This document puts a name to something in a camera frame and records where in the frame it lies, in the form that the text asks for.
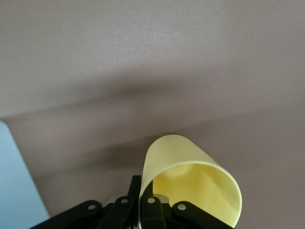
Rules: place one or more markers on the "translucent plastic bin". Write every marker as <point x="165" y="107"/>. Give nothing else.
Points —
<point x="14" y="179"/>

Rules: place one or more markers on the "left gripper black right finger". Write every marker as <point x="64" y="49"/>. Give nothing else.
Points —
<point x="166" y="218"/>

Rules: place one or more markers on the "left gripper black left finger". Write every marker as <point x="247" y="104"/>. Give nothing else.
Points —
<point x="107" y="217"/>

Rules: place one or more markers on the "yellow plastic cup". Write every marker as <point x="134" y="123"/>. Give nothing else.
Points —
<point x="190" y="152"/>

